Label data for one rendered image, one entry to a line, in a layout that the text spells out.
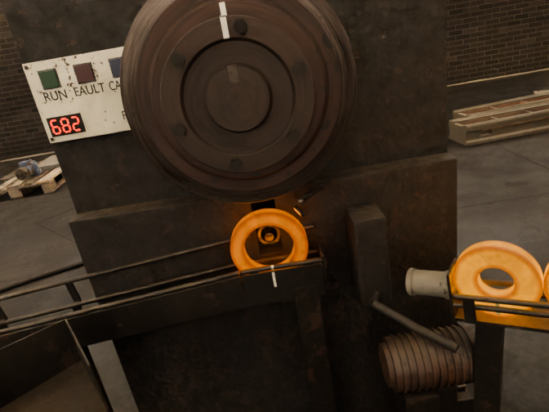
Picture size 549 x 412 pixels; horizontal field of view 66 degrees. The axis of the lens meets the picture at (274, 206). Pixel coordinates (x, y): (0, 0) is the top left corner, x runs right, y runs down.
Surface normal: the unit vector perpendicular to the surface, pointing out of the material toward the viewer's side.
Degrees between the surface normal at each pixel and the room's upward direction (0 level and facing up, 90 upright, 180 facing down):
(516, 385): 0
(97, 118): 90
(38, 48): 90
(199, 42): 90
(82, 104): 90
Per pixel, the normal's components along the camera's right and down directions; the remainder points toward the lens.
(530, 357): -0.16, -0.91
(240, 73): 0.04, 0.37
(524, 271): -0.54, 0.39
